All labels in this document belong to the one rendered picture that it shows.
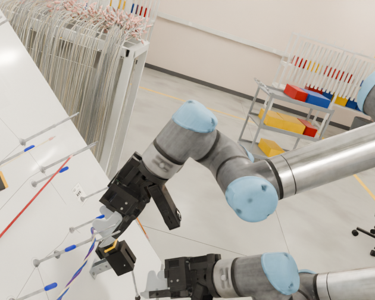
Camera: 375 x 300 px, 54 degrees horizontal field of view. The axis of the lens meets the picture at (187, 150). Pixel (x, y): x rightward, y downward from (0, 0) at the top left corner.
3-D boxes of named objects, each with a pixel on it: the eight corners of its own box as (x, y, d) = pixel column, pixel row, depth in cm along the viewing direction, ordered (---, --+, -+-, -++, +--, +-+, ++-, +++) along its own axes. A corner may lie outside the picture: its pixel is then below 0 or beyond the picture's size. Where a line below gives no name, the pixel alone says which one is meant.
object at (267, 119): (288, 163, 533) (319, 92, 495) (302, 180, 487) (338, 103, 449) (224, 148, 510) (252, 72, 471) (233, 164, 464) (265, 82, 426)
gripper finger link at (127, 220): (111, 227, 78) (136, 197, 77) (118, 232, 79) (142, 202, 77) (108, 238, 74) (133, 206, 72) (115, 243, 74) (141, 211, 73)
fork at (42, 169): (41, 164, 82) (96, 137, 79) (46, 171, 82) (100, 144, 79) (37, 168, 80) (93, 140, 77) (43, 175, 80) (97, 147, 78)
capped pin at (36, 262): (33, 258, 67) (72, 240, 65) (38, 261, 68) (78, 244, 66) (32, 265, 66) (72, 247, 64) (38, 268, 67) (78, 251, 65)
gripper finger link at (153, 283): (140, 272, 87) (172, 268, 83) (141, 299, 85) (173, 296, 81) (131, 272, 85) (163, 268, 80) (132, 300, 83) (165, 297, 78)
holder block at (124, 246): (118, 277, 81) (133, 270, 80) (104, 257, 80) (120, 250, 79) (121, 264, 85) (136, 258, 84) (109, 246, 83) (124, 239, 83)
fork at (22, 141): (21, 137, 79) (77, 108, 76) (26, 144, 80) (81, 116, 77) (17, 140, 77) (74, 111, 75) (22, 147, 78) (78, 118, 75)
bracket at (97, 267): (94, 280, 81) (113, 271, 81) (88, 271, 81) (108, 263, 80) (99, 266, 86) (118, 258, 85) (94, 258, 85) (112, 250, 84)
